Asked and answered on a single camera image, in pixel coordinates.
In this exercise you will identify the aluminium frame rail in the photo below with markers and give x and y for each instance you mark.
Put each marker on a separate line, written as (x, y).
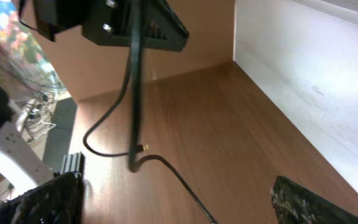
(73, 163)

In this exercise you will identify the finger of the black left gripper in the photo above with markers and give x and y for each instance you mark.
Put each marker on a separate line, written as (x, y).
(112, 23)

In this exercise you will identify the black cable gold plug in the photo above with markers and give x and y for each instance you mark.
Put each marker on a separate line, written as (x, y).
(138, 10)

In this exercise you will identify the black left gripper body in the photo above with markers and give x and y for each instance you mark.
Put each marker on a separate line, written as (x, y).
(56, 16)

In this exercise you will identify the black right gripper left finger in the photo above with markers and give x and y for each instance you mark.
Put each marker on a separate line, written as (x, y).
(57, 201)

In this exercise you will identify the brown cardboard side panel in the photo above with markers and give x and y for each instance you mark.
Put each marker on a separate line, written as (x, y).
(87, 69)

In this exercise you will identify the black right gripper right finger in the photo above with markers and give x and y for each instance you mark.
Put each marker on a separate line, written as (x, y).
(294, 203)

